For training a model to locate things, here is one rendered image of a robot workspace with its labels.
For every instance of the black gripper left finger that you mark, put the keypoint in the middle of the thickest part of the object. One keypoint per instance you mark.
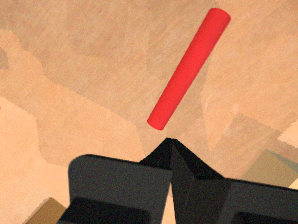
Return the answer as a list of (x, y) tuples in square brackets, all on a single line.
[(144, 184)]

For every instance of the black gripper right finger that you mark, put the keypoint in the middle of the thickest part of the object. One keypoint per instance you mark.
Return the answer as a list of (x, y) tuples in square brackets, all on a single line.
[(201, 195)]

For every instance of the red cylinder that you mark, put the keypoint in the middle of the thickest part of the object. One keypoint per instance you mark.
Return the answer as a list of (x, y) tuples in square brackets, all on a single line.
[(195, 56)]

